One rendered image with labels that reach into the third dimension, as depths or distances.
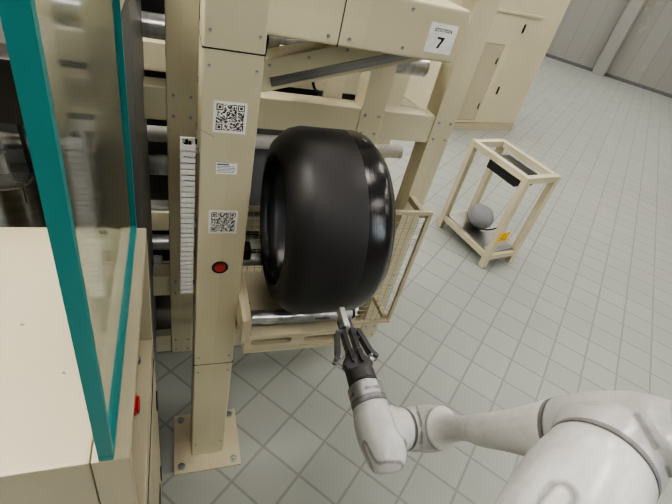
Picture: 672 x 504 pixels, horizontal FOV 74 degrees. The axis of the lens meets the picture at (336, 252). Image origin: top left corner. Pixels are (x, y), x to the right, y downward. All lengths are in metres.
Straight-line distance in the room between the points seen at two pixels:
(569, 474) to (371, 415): 0.59
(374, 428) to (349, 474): 1.12
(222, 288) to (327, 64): 0.77
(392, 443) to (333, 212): 0.55
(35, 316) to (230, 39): 0.64
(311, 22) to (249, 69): 0.33
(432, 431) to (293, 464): 1.12
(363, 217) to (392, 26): 0.56
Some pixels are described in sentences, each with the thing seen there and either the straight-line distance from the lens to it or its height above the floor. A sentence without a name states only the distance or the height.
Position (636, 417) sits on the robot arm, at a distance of 0.70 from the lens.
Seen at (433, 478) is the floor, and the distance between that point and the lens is 2.33.
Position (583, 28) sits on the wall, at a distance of 14.76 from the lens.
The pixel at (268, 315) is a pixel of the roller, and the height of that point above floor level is 0.92.
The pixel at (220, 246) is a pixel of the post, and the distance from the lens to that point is 1.28.
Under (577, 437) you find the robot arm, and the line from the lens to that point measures 0.64.
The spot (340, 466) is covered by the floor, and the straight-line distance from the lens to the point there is 2.21.
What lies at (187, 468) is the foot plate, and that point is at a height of 0.01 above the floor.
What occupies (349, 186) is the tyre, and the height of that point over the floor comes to 1.39.
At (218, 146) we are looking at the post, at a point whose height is 1.44.
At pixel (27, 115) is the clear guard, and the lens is 0.40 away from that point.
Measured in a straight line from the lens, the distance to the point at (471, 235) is 3.73.
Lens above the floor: 1.92
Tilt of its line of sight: 36 degrees down
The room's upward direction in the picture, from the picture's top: 15 degrees clockwise
